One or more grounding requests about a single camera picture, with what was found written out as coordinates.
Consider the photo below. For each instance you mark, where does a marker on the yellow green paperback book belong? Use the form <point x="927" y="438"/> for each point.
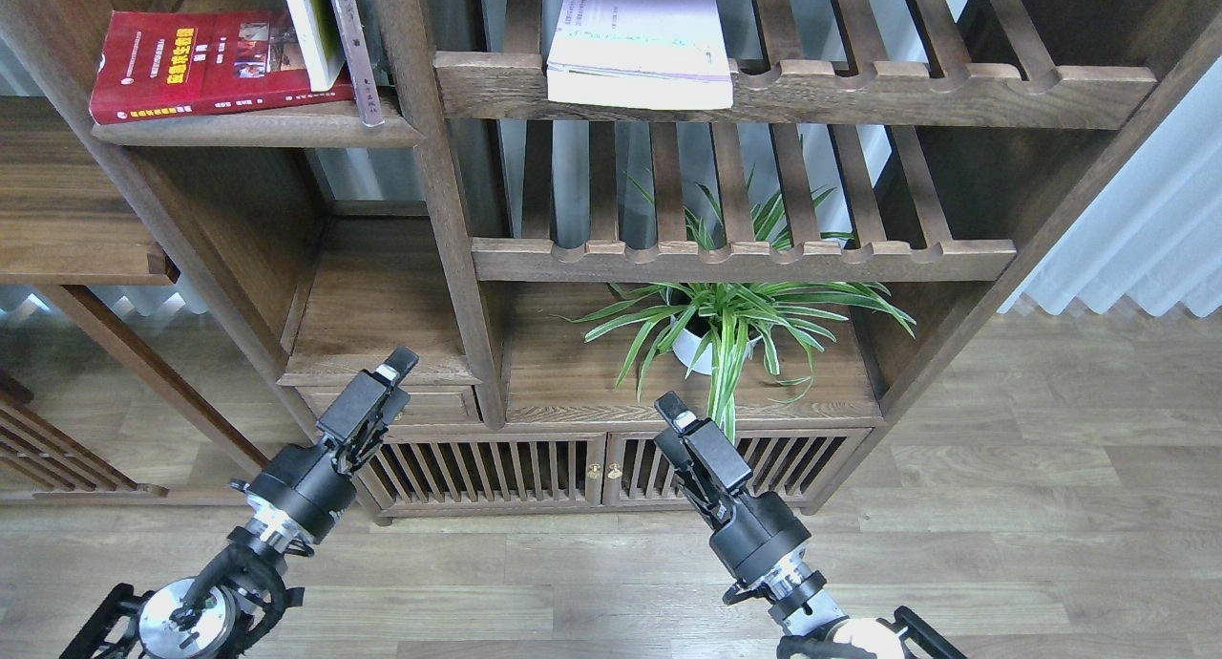
<point x="320" y="41"/>

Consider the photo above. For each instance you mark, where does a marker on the thin upright book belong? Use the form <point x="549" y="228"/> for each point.
<point x="351" y="29"/>

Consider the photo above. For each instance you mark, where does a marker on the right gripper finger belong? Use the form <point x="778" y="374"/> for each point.
<point x="706" y="463"/>

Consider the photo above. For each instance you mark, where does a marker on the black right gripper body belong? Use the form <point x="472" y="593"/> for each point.
<point x="750" y="535"/>

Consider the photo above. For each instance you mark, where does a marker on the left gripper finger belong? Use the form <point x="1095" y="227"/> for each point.
<point x="358" y="416"/>

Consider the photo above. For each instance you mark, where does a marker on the white lavender paperback book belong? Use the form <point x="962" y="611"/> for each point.
<point x="665" y="55"/>

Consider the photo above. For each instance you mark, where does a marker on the dark wooden slatted bench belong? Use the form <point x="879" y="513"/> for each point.
<point x="55" y="463"/>

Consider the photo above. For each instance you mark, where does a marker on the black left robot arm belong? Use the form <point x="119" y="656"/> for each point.
<point x="221" y="612"/>

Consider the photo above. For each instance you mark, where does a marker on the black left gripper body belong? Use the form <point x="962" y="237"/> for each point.
<point x="302" y="492"/>

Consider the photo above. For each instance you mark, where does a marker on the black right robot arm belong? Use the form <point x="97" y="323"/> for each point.
<point x="814" y="626"/>

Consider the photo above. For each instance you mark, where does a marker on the red paperback book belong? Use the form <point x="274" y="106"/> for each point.
<point x="159" y="65"/>

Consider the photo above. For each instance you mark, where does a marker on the dark wooden bookshelf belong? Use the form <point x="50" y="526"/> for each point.
<point x="940" y="148"/>

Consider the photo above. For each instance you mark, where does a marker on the green spider plant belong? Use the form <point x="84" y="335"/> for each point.
<point x="789" y="318"/>

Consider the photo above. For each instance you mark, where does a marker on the white curtain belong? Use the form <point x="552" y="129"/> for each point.
<point x="1154" y="234"/>

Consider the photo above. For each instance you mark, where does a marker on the white plant pot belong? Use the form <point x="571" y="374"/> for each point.
<point x="692" y="349"/>

